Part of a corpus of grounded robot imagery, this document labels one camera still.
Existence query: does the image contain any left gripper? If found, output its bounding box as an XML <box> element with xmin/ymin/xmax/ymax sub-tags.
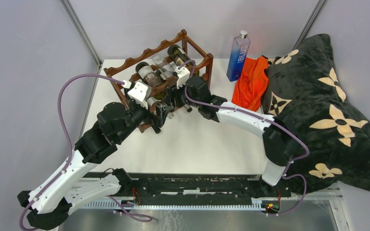
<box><xmin>116</xmin><ymin>100</ymin><xmax>171</xmax><ymax>143</ymax></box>

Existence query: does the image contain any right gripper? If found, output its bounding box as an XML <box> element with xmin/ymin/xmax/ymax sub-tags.
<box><xmin>162</xmin><ymin>78</ymin><xmax>201</xmax><ymax>110</ymax></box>

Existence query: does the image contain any dark green wine bottle labelled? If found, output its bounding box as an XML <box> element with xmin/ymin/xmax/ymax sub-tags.
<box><xmin>151</xmin><ymin>124</ymin><xmax>161</xmax><ymax>134</ymax></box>

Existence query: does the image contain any dark wine bottle brown label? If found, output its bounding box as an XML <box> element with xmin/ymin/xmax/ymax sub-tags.
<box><xmin>167</xmin><ymin>44</ymin><xmax>190</xmax><ymax>66</ymax></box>

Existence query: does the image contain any small clear glass bottle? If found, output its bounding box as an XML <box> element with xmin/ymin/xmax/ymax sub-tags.
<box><xmin>152</xmin><ymin>54</ymin><xmax>175</xmax><ymax>79</ymax></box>

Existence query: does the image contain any dark wine bottle silver neck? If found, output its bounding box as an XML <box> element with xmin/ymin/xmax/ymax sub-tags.
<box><xmin>135</xmin><ymin>62</ymin><xmax>163</xmax><ymax>88</ymax></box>

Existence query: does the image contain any blue square glass bottle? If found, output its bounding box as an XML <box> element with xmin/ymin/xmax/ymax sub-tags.
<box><xmin>226</xmin><ymin>30</ymin><xmax>251</xmax><ymax>82</ymax></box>

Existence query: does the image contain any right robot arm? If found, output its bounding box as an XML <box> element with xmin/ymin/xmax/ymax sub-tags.
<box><xmin>173</xmin><ymin>76</ymin><xmax>303</xmax><ymax>196</ymax></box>

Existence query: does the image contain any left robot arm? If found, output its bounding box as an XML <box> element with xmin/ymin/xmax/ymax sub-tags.
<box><xmin>17</xmin><ymin>100</ymin><xmax>172</xmax><ymax>231</ymax></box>

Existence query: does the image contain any brown wooden wine rack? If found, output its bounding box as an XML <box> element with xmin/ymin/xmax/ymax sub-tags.
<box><xmin>103</xmin><ymin>29</ymin><xmax>214</xmax><ymax>134</ymax></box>

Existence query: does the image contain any orange cloth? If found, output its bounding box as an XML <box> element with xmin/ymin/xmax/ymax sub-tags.
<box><xmin>231</xmin><ymin>56</ymin><xmax>269</xmax><ymax>111</ymax></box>

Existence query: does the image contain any black floral blanket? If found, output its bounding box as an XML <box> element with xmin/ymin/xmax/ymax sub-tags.
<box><xmin>261</xmin><ymin>34</ymin><xmax>370</xmax><ymax>194</ymax></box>

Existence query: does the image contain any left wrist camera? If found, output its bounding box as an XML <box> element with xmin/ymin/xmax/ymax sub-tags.
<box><xmin>128</xmin><ymin>81</ymin><xmax>152</xmax><ymax>109</ymax></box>

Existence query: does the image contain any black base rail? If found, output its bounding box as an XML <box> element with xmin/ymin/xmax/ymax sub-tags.
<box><xmin>86</xmin><ymin>171</ymin><xmax>292</xmax><ymax>211</ymax></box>

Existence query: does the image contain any left aluminium corner post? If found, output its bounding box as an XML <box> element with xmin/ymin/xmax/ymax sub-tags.
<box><xmin>60</xmin><ymin>0</ymin><xmax>103</xmax><ymax>67</ymax></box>

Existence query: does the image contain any aluminium corner post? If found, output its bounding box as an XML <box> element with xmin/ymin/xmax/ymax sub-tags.
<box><xmin>60</xmin><ymin>0</ymin><xmax>103</xmax><ymax>67</ymax></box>
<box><xmin>292</xmin><ymin>0</ymin><xmax>328</xmax><ymax>50</ymax></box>

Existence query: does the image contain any right aluminium corner post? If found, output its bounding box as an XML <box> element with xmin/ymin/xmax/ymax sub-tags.
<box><xmin>292</xmin><ymin>0</ymin><xmax>328</xmax><ymax>50</ymax></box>

